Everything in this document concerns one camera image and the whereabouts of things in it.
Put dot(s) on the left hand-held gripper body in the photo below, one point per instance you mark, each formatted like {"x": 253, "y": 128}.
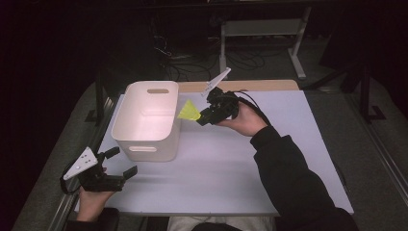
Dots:
{"x": 96, "y": 181}

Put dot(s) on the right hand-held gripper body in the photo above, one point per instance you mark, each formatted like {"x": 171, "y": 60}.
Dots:
{"x": 223, "y": 106}

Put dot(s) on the yellow shuttlecock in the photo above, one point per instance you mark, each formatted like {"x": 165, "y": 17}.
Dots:
{"x": 189, "y": 112}

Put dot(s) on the white plastic bin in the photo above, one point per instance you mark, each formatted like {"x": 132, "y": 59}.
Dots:
{"x": 146, "y": 128}

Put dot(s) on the person's left hand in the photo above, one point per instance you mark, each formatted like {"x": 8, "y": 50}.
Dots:
{"x": 92, "y": 202}

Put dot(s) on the person's right hand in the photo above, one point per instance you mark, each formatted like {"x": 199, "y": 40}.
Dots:
{"x": 245, "y": 120}

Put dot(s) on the wooden table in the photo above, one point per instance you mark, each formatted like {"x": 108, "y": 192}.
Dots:
{"x": 256, "y": 86}

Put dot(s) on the white board mat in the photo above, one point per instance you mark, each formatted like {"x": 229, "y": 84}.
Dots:
{"x": 218, "y": 173}

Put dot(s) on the black metal stand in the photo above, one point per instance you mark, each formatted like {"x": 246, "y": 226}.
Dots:
{"x": 100, "y": 96}
{"x": 364, "y": 93}

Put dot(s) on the person's light pants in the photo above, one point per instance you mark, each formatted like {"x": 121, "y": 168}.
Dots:
{"x": 221, "y": 223}

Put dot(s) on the white metal desk frame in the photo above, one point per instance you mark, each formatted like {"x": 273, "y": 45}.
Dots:
{"x": 263, "y": 27}

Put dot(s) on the aluminium rail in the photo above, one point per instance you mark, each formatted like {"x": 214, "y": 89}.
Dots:
{"x": 381, "y": 154}

